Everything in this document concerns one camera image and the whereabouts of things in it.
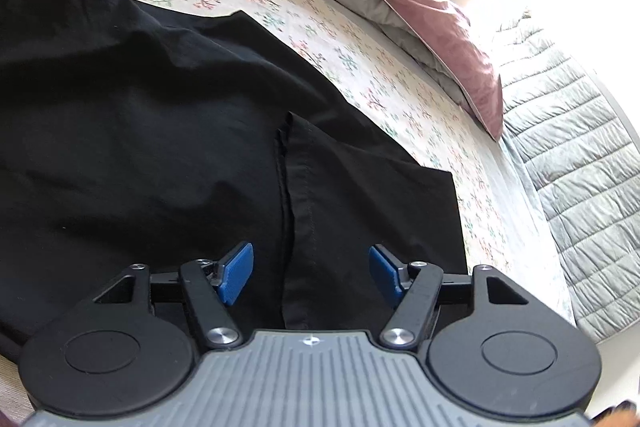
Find black pants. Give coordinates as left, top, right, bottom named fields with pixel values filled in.
left=0, top=0, right=462, bottom=360

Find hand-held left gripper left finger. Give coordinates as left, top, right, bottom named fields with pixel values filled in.
left=91, top=241, right=242, bottom=349

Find grey quilted headboard cover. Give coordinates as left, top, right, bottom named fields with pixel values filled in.
left=492, top=9, right=640, bottom=344

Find floral bed sheet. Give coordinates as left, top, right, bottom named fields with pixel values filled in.
left=0, top=0, right=556, bottom=280

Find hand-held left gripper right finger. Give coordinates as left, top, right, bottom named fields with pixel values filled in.
left=368, top=244, right=532, bottom=351

